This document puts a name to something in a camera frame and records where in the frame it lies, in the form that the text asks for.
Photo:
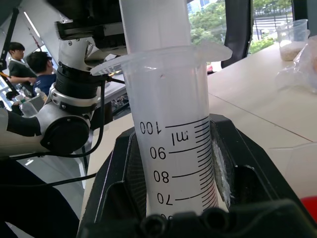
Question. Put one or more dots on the white syringe plunger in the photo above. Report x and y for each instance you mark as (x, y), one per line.
(156, 24)

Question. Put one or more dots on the red cup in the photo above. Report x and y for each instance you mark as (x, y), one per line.
(310, 207)

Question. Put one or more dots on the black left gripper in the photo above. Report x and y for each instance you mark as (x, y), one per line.
(86, 31)

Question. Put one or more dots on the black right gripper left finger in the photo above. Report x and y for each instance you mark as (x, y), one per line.
(111, 178)

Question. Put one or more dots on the clear plastic syringe barrel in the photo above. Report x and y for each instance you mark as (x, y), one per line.
(171, 104)

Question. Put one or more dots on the clear plastic bag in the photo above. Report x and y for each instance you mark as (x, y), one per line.
(301, 72)

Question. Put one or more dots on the person in green shirt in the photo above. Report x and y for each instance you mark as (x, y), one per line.
(18, 67)

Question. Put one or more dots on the clear cup with grains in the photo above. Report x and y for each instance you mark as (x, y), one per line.
(292, 39)

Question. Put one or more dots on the person in navy shirt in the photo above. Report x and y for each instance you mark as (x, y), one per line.
(43, 77)

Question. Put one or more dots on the black chair backrest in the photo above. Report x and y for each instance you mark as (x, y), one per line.
(236, 32)

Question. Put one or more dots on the clear plastic water bottle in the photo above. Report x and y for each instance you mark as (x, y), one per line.
(40, 93)
(27, 107)

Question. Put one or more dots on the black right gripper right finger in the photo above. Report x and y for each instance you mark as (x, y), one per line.
(247, 158)

